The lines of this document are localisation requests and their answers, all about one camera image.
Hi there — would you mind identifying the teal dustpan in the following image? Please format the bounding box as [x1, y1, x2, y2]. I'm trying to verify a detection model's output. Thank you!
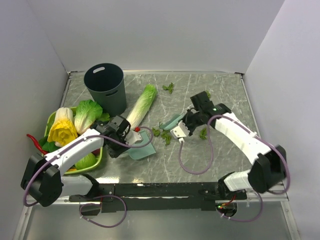
[126, 130, 156, 161]

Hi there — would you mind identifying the teal hand brush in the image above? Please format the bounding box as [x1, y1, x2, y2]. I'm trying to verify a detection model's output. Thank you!
[159, 114, 184, 131]

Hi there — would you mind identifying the long green napa cabbage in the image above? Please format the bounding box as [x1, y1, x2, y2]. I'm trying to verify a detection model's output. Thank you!
[126, 84, 157, 129]

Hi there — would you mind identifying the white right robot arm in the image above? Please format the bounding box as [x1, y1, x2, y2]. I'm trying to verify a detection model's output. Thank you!
[177, 91, 291, 199]

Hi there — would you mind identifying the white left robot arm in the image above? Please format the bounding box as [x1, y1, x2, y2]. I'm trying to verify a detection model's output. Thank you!
[21, 115, 142, 207]

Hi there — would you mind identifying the green leaf scrap centre right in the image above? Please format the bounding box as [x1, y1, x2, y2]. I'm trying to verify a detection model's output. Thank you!
[199, 127, 208, 140]

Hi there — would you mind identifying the green leaf scrap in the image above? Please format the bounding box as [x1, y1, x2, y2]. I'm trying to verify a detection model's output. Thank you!
[151, 127, 161, 137]
[162, 82, 174, 94]
[199, 127, 208, 140]
[160, 130, 172, 146]

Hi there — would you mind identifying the round green cabbage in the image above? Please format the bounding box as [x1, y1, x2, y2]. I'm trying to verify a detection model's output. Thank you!
[74, 153, 97, 170]

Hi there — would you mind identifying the green leaf scrap front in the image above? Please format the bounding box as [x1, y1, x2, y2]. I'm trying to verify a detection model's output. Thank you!
[160, 130, 172, 146]

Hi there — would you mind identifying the green leaf scrap back right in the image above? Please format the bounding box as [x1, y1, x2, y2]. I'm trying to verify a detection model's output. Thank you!
[151, 127, 161, 137]

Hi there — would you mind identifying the green leafy lettuce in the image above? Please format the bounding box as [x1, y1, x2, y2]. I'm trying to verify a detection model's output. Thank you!
[74, 99, 103, 135]

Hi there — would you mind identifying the yellow white cabbage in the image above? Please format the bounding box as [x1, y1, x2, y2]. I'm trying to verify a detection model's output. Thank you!
[47, 107, 78, 147]

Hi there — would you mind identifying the green vegetable basket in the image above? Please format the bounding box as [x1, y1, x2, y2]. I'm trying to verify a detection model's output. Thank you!
[44, 112, 103, 176]

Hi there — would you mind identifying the dark grey waste bin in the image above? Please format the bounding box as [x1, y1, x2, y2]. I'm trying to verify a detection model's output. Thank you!
[84, 63, 127, 117]

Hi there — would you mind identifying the red chili pepper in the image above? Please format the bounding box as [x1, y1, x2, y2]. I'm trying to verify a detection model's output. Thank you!
[26, 134, 48, 155]

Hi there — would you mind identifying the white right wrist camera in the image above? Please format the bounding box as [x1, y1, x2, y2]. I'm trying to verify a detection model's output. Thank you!
[170, 120, 190, 143]

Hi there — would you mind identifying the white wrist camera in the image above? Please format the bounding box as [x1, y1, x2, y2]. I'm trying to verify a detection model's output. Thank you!
[124, 130, 143, 146]
[170, 120, 190, 143]

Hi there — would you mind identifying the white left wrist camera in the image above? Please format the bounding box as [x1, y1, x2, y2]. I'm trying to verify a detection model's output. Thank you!
[124, 130, 143, 146]

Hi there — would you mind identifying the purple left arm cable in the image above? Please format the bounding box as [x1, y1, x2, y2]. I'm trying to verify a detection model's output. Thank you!
[23, 126, 154, 228]

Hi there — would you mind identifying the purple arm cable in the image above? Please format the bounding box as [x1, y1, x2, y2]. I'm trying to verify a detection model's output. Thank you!
[23, 126, 154, 228]
[178, 114, 291, 223]

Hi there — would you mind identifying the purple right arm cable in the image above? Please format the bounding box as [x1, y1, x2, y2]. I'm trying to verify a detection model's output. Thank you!
[178, 114, 291, 223]

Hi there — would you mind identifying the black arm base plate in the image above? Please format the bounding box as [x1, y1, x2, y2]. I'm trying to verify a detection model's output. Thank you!
[69, 182, 247, 213]

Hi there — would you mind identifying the aluminium rail frame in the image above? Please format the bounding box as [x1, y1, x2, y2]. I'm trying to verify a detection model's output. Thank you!
[23, 177, 285, 207]

